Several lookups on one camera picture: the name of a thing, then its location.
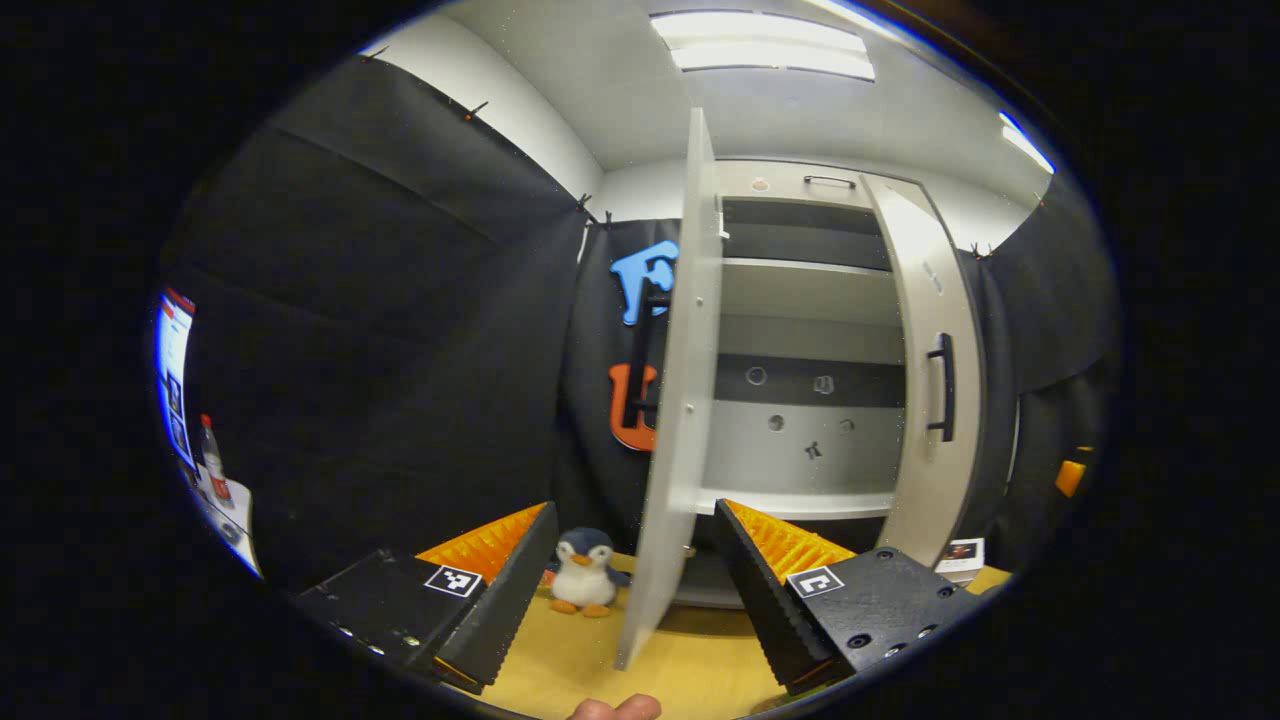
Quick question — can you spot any white side table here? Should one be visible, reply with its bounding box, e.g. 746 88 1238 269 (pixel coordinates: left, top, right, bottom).
190 465 264 579

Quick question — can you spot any large ceiling light panel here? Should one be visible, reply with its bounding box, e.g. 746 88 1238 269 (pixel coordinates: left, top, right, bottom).
650 10 877 83

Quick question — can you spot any grey cabinet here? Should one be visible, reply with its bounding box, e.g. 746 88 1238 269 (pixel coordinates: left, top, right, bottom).
690 157 1021 609

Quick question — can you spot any grey cabinet door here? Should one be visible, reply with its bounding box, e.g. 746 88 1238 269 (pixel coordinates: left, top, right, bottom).
613 107 725 672
860 172 986 569

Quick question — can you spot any red label bottle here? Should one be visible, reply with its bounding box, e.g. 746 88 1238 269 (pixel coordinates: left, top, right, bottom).
198 413 234 508

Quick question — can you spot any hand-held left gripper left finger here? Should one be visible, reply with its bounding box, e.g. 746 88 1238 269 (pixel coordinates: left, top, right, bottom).
290 500 561 696

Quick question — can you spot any penguin plush toy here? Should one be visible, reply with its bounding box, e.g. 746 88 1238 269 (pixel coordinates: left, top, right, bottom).
543 527 633 619

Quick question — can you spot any black backdrop cloth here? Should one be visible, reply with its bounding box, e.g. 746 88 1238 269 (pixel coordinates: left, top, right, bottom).
150 50 1116 591

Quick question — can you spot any computer monitor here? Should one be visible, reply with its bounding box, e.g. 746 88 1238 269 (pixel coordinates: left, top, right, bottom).
153 287 198 471

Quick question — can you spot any grey cabinet drawer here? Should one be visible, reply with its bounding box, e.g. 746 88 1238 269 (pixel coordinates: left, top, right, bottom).
716 158 873 209

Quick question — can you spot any small ceiling light panel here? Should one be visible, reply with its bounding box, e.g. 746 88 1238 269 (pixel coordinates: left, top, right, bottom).
998 110 1057 176

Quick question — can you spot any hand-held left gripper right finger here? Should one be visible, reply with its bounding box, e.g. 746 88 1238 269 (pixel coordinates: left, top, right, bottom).
712 498 986 698

